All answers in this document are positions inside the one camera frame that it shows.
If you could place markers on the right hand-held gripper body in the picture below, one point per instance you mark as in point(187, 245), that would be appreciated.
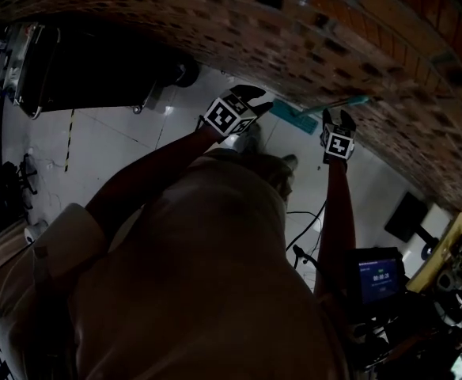
point(338, 143)

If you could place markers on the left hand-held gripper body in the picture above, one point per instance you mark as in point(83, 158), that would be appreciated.
point(229, 117)

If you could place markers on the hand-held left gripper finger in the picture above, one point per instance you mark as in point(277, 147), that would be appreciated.
point(262, 109)
point(248, 92)

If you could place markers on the teal mop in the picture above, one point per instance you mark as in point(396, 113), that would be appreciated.
point(294, 119)

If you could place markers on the person's right forearm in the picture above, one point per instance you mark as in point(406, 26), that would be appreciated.
point(335, 220)

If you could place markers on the person's left forearm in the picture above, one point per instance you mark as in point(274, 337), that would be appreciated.
point(156, 160)

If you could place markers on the person's grey shoe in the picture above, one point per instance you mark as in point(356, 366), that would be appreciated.
point(290, 161)

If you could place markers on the person's beige trousers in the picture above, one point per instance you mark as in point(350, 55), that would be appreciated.
point(270, 168)

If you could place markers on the black floor mat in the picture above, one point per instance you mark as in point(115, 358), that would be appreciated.
point(407, 216)

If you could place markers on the black wheeled cart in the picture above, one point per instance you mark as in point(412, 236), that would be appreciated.
point(96, 73)

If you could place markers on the black round disc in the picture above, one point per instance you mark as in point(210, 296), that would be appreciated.
point(427, 251)

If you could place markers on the small black monitor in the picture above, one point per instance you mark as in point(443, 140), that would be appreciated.
point(377, 281)

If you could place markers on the light wooden desk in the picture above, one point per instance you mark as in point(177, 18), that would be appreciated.
point(432, 263)

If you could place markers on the person in white shirt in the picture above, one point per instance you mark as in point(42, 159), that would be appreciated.
point(195, 291)

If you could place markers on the grey white round device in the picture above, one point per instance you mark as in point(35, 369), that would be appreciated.
point(454, 287)

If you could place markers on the white round roll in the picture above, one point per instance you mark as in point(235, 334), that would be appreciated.
point(36, 232)

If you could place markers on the black swivel chair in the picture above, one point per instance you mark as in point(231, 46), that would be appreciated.
point(5, 196)

